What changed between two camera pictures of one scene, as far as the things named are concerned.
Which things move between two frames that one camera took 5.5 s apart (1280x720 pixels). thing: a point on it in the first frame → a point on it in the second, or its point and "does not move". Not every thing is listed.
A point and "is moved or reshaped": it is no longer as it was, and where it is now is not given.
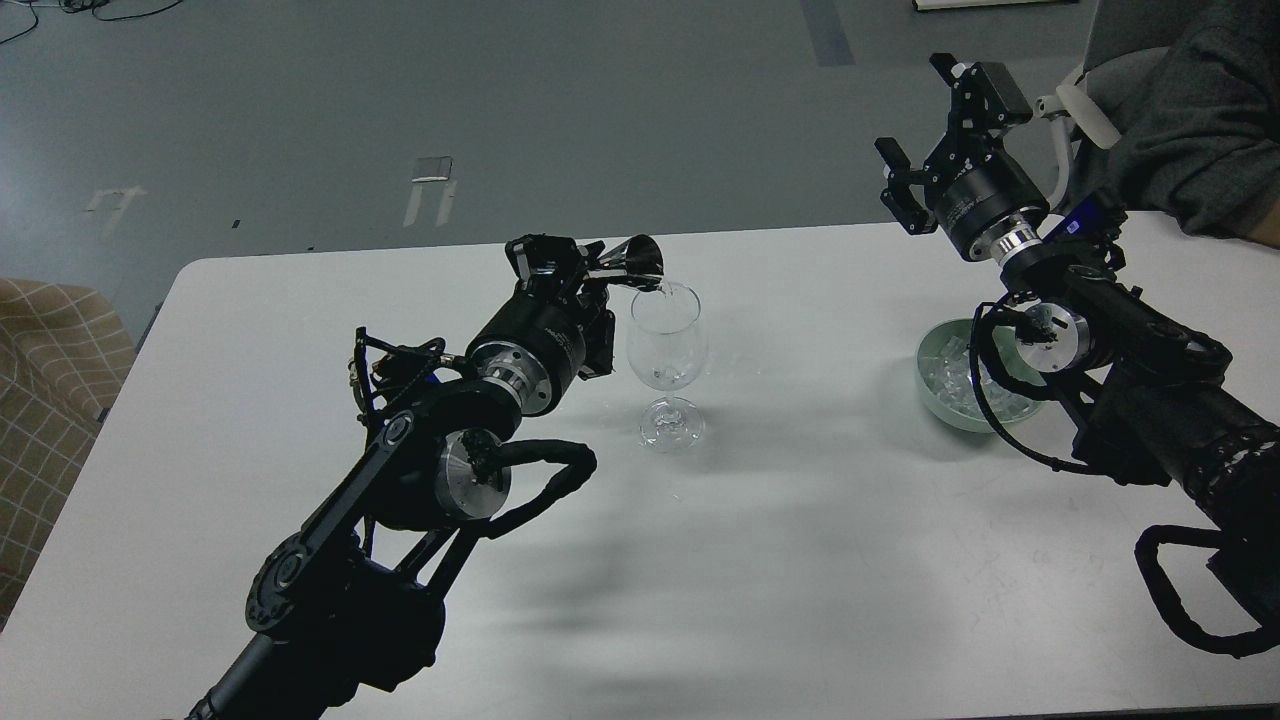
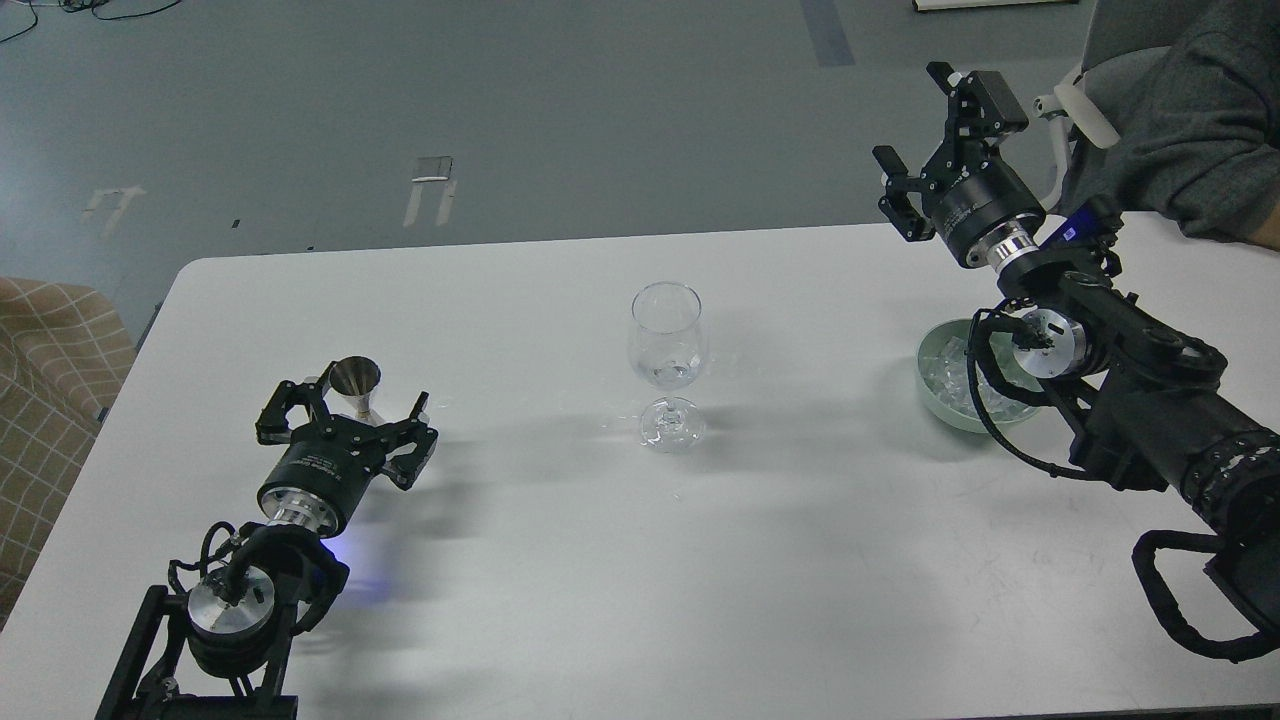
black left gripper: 533,349 → 328,463
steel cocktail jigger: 640,257 is moved or reshaped
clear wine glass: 666,351 does not move
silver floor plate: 432,168 does not move
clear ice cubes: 945,369 does not move
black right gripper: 993,211 does not move
